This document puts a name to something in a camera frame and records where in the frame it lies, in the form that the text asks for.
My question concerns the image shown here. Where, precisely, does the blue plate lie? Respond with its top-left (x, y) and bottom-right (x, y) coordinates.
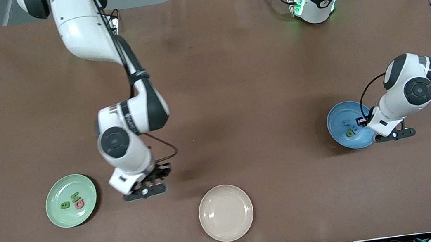
top-left (324, 97), bottom-right (382, 153)

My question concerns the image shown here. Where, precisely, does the green plate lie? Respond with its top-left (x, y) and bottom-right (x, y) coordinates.
top-left (42, 172), bottom-right (101, 231)

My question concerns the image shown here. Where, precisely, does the beige plate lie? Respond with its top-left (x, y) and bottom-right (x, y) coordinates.
top-left (195, 181), bottom-right (258, 242)

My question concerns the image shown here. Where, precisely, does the brown table cover sheet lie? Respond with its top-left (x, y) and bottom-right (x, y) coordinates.
top-left (0, 0), bottom-right (431, 242)

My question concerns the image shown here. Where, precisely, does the metal connector box green light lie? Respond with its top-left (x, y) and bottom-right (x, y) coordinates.
top-left (109, 14), bottom-right (122, 37)
top-left (286, 0), bottom-right (307, 18)

